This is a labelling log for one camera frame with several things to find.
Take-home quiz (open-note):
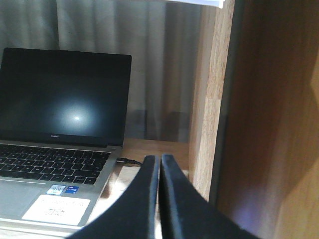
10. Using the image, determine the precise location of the white paper sheet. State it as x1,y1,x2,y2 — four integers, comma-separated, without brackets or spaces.
166,0,226,9

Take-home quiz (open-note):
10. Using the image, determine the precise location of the black laptop cable right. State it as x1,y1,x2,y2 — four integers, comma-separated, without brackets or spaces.
116,157,143,167

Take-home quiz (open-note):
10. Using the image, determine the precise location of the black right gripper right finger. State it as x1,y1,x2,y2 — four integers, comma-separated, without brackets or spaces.
159,154,255,239

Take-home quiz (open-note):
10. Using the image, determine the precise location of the grey Huawei laptop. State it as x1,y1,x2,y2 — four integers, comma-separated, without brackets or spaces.
0,48,132,228

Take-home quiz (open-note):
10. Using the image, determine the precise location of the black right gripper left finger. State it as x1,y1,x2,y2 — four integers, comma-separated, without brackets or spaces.
69,155,160,239

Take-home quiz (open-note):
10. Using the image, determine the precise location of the grey curtain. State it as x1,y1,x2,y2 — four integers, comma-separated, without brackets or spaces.
0,0,201,142

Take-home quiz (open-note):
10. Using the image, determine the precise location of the wooden shelf unit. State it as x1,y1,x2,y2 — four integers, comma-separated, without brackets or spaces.
189,0,319,239

